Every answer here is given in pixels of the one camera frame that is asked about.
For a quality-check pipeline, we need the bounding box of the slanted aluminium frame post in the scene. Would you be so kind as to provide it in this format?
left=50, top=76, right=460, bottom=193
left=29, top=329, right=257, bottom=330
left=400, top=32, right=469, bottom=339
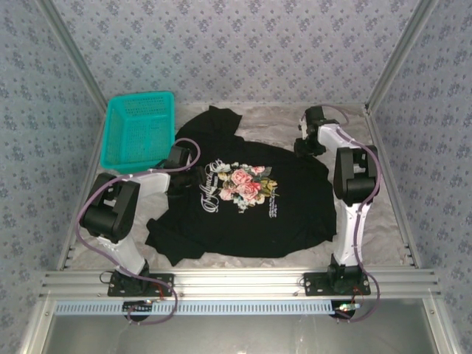
left=35, top=0, right=112, bottom=110
left=363, top=0, right=442, bottom=114

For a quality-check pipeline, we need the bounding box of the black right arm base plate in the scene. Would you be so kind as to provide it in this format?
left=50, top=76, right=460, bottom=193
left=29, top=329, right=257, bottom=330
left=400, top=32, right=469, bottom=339
left=303, top=271, right=372, bottom=296

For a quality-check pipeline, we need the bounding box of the teal plastic mesh basket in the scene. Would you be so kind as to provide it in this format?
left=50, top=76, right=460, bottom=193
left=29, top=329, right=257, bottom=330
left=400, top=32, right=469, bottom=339
left=100, top=91, right=176, bottom=175

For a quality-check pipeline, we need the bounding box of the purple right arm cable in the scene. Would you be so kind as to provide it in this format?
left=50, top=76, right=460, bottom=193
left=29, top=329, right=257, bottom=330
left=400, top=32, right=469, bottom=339
left=299, top=105, right=383, bottom=325

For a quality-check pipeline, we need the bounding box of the wide aluminium mounting rail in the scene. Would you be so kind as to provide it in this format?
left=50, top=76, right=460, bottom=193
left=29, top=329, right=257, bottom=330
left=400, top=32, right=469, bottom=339
left=38, top=268, right=442, bottom=298

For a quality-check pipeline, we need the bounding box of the small circuit board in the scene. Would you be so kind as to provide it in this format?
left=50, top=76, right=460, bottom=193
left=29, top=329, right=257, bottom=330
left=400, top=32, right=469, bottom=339
left=122, top=300, right=154, bottom=313
left=333, top=302, right=361, bottom=319

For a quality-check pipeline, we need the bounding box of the slotted grey cable duct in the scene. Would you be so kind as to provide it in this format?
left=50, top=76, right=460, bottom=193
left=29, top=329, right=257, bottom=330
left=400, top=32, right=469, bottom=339
left=54, top=299, right=333, bottom=316

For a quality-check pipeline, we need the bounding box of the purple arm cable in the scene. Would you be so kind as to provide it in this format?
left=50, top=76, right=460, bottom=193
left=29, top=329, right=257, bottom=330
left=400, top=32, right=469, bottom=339
left=75, top=136, right=202, bottom=326
left=299, top=105, right=383, bottom=325

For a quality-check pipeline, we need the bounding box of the aluminium frame leg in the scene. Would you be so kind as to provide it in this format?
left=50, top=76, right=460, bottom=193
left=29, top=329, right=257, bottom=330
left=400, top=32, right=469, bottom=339
left=423, top=297, right=464, bottom=354
left=16, top=297, right=56, bottom=354

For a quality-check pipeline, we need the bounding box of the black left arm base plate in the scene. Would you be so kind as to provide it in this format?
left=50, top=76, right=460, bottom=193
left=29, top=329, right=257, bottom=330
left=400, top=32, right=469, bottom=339
left=107, top=273, right=175, bottom=298

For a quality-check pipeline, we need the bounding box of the aluminium table side rail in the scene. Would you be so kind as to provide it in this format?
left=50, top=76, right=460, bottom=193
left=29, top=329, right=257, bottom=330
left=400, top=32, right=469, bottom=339
left=363, top=105, right=423, bottom=269
left=55, top=147, right=108, bottom=272

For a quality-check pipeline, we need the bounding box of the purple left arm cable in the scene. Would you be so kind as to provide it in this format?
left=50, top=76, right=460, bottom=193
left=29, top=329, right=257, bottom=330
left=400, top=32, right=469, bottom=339
left=75, top=136, right=202, bottom=326

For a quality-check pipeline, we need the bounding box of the black printed t-shirt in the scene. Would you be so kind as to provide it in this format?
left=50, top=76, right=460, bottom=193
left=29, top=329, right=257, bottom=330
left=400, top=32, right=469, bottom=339
left=145, top=105, right=339, bottom=267

